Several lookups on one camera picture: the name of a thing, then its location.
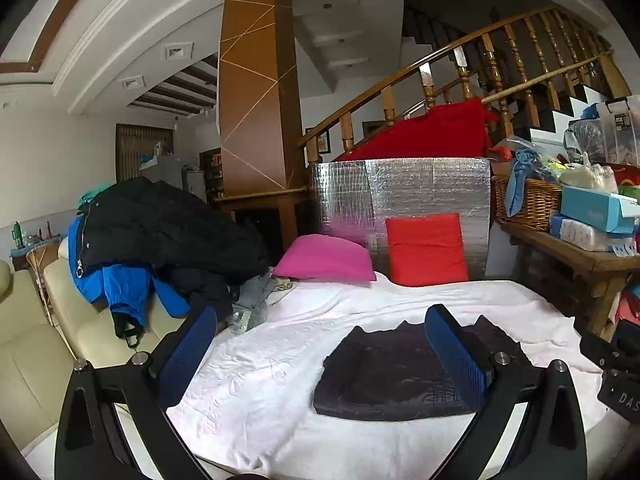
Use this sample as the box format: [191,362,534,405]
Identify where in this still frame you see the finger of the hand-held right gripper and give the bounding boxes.
[580,332,635,375]

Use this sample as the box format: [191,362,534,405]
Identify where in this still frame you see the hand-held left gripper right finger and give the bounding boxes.
[424,303,589,480]

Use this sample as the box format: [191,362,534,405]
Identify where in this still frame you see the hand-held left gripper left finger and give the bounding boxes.
[54,304,219,480]

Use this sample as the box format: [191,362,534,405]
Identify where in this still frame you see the dark purple-black garment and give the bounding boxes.
[312,316,534,422]

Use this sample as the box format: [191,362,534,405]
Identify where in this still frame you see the black garment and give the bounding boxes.
[170,264,242,322]

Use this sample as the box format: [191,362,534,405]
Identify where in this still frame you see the grey cloth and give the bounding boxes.
[227,274,297,335]

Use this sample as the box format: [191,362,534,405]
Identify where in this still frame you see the white blanket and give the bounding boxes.
[22,272,632,480]

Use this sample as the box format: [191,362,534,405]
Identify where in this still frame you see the blue jacket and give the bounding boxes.
[67,214,192,350]

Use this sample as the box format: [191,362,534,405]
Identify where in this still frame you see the wooden bench table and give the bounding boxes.
[492,217,640,342]

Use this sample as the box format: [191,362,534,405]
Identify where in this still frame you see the red cushion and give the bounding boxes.
[385,213,470,287]

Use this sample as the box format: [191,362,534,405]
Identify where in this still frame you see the white tissue pack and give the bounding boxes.
[556,216,639,254]

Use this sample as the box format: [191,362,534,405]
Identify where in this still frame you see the black puffer jacket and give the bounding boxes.
[77,176,272,287]

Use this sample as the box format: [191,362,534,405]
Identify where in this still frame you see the blue tissue box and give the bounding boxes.
[559,185,640,235]

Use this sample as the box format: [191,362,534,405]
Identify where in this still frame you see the cream leather sofa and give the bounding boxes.
[0,239,202,453]

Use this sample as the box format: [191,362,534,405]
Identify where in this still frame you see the wicker basket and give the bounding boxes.
[492,175,564,234]

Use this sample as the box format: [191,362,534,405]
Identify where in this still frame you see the pink cushion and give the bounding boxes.
[272,234,377,282]

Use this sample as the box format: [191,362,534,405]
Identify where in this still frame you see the wooden base cabinet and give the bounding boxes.
[215,187,315,255]

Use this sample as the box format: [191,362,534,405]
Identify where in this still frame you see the white refrigerator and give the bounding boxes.
[181,168,207,202]

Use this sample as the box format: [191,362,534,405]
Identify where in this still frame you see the silver foil insulation board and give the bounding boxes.
[307,156,494,281]

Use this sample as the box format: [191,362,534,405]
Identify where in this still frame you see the white plastic bag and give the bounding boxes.
[556,152,619,194]

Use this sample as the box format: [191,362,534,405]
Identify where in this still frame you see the red box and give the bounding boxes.
[606,162,640,189]

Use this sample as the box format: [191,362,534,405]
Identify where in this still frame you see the dark bookshelf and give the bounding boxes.
[199,148,222,204]

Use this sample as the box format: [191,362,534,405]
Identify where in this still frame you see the teal cloth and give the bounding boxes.
[76,182,114,209]

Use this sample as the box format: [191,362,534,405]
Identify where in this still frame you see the blue cloth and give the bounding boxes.
[504,149,557,219]

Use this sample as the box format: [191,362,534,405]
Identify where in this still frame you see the brown door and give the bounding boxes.
[115,123,175,184]

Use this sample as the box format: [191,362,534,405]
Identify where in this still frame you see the clear bag with dark contents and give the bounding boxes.
[565,119,609,164]

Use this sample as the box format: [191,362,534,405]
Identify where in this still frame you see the clear plastic storage box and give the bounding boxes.
[597,95,640,167]

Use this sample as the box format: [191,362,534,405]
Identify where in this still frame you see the red cloth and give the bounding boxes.
[336,97,501,162]

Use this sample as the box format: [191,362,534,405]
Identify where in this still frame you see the brown wooden pillar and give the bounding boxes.
[216,0,302,197]

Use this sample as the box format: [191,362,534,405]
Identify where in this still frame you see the wooden stair railing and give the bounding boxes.
[299,6,632,163]

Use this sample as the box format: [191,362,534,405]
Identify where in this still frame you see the framed wall picture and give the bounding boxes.
[305,127,332,155]

